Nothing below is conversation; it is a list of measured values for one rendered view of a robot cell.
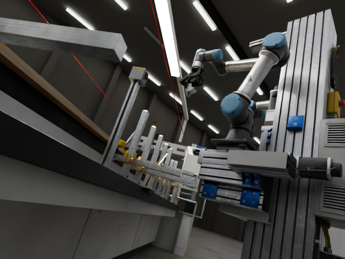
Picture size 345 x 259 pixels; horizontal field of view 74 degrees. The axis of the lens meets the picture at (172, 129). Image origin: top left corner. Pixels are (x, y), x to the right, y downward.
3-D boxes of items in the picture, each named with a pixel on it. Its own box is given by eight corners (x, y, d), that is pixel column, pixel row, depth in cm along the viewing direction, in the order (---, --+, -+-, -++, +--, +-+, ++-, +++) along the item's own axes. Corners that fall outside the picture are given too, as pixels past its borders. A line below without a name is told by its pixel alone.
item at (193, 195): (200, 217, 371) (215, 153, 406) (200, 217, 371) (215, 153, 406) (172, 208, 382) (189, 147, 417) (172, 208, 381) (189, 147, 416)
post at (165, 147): (152, 197, 196) (168, 145, 211) (152, 197, 192) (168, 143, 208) (149, 196, 196) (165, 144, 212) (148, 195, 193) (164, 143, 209)
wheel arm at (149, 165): (180, 179, 128) (182, 171, 129) (179, 178, 125) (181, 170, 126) (110, 160, 137) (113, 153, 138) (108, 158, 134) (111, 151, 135)
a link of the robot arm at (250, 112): (253, 135, 133) (256, 114, 138) (246, 125, 124) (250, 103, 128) (233, 134, 141) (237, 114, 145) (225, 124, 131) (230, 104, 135)
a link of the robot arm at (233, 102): (242, 128, 126) (294, 49, 129) (232, 116, 115) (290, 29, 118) (224, 121, 134) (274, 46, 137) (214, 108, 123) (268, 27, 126)
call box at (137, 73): (144, 88, 119) (148, 76, 121) (140, 80, 113) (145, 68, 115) (131, 86, 121) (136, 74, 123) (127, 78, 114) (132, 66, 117)
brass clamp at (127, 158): (137, 168, 137) (139, 160, 138) (130, 163, 124) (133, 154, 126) (127, 165, 138) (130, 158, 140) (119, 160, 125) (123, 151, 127)
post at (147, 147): (135, 195, 149) (157, 128, 164) (133, 194, 145) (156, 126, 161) (130, 193, 149) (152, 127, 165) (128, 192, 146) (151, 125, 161)
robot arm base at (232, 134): (255, 151, 129) (257, 135, 132) (243, 141, 119) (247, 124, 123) (231, 150, 140) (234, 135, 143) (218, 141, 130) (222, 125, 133)
